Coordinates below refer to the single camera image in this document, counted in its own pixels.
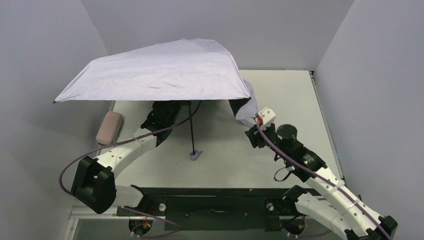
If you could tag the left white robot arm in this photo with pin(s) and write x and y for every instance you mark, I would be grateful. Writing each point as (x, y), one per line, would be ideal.
(94, 183)

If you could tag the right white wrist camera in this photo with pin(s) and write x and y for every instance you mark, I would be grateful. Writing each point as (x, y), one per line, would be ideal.
(265, 116)

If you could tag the pink zippered umbrella case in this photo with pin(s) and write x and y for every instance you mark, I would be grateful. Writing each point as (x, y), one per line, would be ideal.
(109, 128)

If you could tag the aluminium rail frame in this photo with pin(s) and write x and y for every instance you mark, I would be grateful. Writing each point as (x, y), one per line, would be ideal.
(307, 217)

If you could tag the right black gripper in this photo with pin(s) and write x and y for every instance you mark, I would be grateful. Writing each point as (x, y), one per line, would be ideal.
(256, 136)

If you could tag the purple umbrella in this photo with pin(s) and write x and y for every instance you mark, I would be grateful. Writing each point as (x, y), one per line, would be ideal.
(167, 74)

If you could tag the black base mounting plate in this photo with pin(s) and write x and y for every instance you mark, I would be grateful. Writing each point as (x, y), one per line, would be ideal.
(219, 209)

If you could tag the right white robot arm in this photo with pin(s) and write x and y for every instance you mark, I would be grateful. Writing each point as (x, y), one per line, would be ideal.
(339, 210)

